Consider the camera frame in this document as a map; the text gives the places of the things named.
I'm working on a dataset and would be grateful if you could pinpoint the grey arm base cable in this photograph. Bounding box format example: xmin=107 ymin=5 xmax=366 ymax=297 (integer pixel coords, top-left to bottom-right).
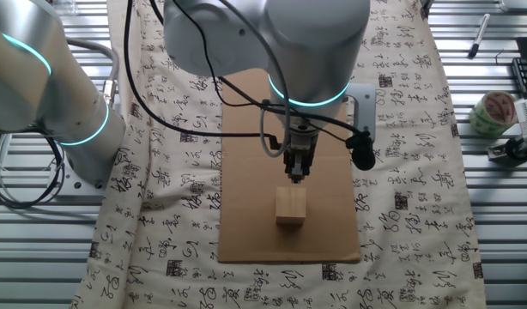
xmin=65 ymin=37 xmax=121 ymax=87

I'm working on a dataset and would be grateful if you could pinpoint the small wooden block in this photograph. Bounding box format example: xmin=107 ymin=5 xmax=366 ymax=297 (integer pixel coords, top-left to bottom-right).
xmin=275 ymin=186 xmax=308 ymax=227

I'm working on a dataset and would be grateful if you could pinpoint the clear packing tape roll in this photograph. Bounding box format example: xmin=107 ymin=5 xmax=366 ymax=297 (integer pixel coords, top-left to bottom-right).
xmin=468 ymin=90 xmax=518 ymax=140

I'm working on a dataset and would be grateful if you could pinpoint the black marker pen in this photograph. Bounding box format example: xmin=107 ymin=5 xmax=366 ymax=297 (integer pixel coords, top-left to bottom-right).
xmin=467 ymin=13 xmax=492 ymax=60

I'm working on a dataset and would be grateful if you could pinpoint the metal cable connector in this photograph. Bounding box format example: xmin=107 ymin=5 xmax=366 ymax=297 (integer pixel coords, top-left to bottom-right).
xmin=101 ymin=79 xmax=118 ymax=109

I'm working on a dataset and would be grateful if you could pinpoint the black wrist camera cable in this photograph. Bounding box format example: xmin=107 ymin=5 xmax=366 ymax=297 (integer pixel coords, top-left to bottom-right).
xmin=149 ymin=0 xmax=363 ymax=138

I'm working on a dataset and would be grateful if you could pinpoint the grey flat device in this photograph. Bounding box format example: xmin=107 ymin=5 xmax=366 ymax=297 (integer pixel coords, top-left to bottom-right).
xmin=498 ymin=0 xmax=527 ymax=14

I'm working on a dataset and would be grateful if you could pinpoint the clear plastic object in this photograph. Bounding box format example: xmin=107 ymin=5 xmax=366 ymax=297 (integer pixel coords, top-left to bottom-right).
xmin=48 ymin=0 xmax=79 ymax=17

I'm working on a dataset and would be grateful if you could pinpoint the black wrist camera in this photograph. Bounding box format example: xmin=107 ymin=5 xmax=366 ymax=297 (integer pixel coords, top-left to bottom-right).
xmin=345 ymin=130 xmax=378 ymax=172

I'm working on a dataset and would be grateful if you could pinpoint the calligraphy print cloth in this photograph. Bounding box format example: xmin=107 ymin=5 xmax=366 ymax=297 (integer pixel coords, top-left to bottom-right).
xmin=70 ymin=0 xmax=488 ymax=309

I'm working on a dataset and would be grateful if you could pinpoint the thick black gripper cable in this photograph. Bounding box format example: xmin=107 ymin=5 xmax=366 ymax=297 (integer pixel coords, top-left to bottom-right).
xmin=124 ymin=0 xmax=280 ymax=149

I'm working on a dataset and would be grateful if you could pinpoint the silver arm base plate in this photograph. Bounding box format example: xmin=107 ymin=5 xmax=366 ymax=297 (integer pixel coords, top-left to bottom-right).
xmin=0 ymin=165 xmax=108 ymax=205

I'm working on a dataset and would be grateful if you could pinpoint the black base cable bundle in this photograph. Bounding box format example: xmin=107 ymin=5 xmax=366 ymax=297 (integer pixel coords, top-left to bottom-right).
xmin=0 ymin=132 xmax=68 ymax=211

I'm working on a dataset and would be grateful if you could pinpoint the brown cardboard sheet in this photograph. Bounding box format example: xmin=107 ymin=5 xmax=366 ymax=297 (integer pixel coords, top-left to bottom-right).
xmin=217 ymin=68 xmax=362 ymax=264

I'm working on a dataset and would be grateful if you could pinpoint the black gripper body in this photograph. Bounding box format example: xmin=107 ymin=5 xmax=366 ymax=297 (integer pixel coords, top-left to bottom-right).
xmin=282 ymin=131 xmax=321 ymax=167

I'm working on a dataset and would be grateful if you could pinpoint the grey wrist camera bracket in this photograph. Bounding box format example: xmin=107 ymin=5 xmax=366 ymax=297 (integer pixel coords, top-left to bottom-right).
xmin=343 ymin=82 xmax=379 ymax=142

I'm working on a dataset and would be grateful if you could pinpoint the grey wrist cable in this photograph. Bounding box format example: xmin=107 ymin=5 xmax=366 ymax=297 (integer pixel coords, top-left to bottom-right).
xmin=220 ymin=0 xmax=293 ymax=159

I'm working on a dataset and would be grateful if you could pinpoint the metal clamp device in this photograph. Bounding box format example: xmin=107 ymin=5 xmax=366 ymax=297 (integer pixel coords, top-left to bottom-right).
xmin=486 ymin=133 xmax=527 ymax=164

